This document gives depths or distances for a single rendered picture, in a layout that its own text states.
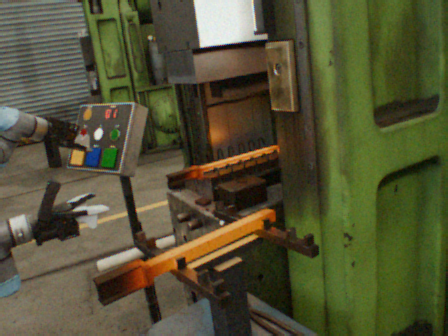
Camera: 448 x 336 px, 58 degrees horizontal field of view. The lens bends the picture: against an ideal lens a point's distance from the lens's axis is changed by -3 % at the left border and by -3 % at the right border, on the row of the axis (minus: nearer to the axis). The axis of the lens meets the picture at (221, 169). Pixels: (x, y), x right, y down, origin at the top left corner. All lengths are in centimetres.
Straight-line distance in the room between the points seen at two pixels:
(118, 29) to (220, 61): 491
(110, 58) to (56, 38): 317
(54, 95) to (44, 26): 135
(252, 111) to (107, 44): 464
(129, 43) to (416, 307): 514
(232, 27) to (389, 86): 44
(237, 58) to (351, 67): 40
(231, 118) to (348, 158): 67
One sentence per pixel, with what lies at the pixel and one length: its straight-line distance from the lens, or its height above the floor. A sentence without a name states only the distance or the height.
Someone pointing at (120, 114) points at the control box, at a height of 116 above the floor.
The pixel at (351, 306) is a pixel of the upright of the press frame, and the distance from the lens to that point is 116.
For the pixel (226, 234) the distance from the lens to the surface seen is 83.
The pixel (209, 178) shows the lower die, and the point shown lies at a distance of 124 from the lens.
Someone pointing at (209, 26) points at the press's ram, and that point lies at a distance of 115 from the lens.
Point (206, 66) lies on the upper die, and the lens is 120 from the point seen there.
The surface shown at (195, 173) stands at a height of 100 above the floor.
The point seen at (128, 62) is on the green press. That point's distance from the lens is 606.
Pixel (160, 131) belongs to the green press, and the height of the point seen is 29.
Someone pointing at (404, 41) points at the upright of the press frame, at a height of 132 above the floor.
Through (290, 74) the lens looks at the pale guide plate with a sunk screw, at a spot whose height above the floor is 128.
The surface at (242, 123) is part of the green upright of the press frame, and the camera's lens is 158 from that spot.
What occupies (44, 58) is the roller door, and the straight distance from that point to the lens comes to 909.
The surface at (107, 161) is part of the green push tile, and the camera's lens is 165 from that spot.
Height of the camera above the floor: 136
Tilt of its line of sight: 17 degrees down
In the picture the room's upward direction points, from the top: 8 degrees counter-clockwise
